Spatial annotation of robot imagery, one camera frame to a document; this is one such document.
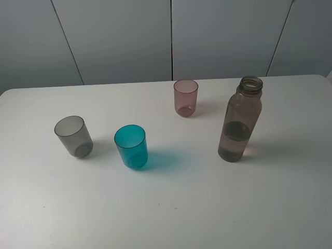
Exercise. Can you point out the brown translucent plastic bottle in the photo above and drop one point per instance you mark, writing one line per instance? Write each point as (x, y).
(242, 112)

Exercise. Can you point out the teal translucent plastic cup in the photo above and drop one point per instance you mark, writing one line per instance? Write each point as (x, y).
(131, 144)

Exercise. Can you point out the pink translucent plastic cup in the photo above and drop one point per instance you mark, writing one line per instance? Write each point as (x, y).
(185, 97)

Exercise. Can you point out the grey translucent plastic cup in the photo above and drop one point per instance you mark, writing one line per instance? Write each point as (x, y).
(74, 135)

